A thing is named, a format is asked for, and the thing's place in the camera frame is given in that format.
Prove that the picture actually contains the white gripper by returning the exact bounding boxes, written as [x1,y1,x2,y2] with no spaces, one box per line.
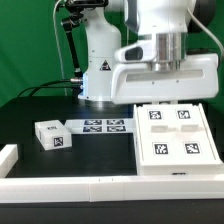
[111,47,219,104]

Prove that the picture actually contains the white cabinet door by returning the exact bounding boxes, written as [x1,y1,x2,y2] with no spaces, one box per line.
[138,107,175,162]
[175,104,216,163]

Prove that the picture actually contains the white cabinet body box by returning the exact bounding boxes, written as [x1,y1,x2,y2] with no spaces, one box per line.
[134,104,224,176]

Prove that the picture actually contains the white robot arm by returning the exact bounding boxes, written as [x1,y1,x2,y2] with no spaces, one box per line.
[81,0,218,104]

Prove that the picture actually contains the white cabinet top block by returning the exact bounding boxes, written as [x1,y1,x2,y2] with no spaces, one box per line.
[35,120,72,150]

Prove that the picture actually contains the white left fence piece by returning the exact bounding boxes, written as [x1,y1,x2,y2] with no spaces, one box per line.
[0,144,18,178]

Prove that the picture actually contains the black cables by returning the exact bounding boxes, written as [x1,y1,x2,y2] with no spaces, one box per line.
[17,77,84,98]

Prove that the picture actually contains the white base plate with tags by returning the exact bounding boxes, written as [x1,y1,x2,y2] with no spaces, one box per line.
[65,118,135,134]

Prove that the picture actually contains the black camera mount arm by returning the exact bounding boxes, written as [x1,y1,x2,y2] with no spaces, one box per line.
[54,0,109,77]

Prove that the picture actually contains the grey hanging cable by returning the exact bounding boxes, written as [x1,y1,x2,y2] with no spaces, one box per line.
[52,0,68,97]

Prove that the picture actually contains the white front fence rail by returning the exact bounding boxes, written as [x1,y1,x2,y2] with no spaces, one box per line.
[0,174,224,203]

